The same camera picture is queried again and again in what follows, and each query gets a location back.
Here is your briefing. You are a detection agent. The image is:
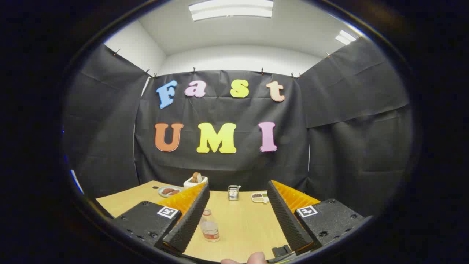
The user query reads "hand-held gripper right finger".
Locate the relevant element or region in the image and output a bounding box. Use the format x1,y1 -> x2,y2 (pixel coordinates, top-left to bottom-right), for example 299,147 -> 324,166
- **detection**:
267,180 -> 373,256

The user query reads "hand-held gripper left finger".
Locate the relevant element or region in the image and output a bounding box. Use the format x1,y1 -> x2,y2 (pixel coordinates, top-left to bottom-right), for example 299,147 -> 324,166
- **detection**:
112,182 -> 210,253

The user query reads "clear plastic juice bottle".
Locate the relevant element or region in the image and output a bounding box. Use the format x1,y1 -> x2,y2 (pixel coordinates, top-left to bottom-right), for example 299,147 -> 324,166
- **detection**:
200,209 -> 221,242

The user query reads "white toaster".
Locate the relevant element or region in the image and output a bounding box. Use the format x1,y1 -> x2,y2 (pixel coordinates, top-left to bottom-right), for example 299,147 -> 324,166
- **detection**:
184,172 -> 208,189

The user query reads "pale green plate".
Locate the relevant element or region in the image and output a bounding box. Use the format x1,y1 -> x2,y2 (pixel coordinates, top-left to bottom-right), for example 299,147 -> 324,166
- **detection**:
158,186 -> 183,198

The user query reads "wooden table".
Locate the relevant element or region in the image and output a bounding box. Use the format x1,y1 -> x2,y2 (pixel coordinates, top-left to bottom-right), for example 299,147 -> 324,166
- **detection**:
96,180 -> 323,263

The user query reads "black backdrop cloth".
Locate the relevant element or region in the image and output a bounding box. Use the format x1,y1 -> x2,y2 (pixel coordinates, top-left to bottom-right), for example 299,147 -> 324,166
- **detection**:
63,37 -> 414,220

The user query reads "small ceiling light panel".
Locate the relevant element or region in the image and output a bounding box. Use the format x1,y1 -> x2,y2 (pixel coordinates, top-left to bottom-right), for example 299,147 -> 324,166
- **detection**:
335,30 -> 357,45

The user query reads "large ceiling light panel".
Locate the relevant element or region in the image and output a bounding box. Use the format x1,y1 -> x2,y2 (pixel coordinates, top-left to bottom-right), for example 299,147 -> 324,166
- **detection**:
189,0 -> 274,21

